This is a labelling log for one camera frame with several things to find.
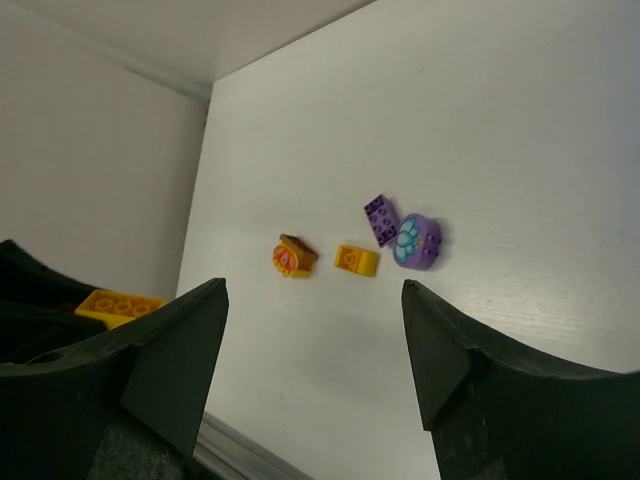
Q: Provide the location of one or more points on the small yellow sloped lego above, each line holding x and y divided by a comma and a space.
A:
356, 260

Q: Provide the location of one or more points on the yellow round orange-print lego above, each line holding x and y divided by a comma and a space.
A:
287, 262

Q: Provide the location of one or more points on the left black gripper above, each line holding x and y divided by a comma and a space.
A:
38, 307

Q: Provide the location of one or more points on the purple round flower lego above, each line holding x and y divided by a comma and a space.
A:
418, 242

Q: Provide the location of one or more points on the yellow lego brick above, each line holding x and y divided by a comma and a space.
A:
114, 309

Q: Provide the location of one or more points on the purple rectangular lego brick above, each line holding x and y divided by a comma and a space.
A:
383, 220

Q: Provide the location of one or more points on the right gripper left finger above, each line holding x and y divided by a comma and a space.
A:
123, 404

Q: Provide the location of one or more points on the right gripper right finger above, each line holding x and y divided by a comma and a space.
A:
499, 409

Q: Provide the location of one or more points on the brown lego plate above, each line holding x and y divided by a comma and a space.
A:
304, 252

